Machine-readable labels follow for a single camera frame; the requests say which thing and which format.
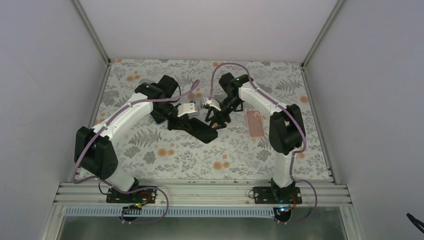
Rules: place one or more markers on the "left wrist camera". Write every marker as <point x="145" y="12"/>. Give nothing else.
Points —
<point x="190" y="109"/>

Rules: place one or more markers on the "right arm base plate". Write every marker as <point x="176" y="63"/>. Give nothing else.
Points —
<point x="263" y="195"/>

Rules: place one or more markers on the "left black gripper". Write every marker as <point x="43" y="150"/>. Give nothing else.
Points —
<point x="185" y="122"/>

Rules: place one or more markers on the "pink phone case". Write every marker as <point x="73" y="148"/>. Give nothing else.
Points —
<point x="255" y="124"/>

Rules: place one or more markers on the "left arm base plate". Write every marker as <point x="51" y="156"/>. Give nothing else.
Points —
<point x="146" y="196"/>

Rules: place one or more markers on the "black object at edge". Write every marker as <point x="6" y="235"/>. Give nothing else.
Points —
<point x="416" y="222"/>

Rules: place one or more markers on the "floral tablecloth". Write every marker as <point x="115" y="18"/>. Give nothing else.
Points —
<point x="150" y="151"/>

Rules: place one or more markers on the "black phone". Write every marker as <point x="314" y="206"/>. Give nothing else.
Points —
<point x="201" y="131"/>

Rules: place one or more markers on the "grey slotted cable duct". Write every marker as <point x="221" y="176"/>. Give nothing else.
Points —
<point x="172" y="211"/>

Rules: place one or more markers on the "blue smartphone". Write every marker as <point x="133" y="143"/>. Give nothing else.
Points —
<point x="159" y="119"/>

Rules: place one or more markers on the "aluminium rail frame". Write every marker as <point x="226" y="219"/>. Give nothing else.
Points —
<point x="205" y="193"/>

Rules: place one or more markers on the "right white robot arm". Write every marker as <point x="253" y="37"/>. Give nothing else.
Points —
<point x="286" y="128"/>

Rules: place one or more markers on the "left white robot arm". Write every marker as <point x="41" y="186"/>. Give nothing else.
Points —
<point x="95" y="146"/>

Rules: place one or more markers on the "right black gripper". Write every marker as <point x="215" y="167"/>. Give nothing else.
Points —
<point x="218" y="110"/>

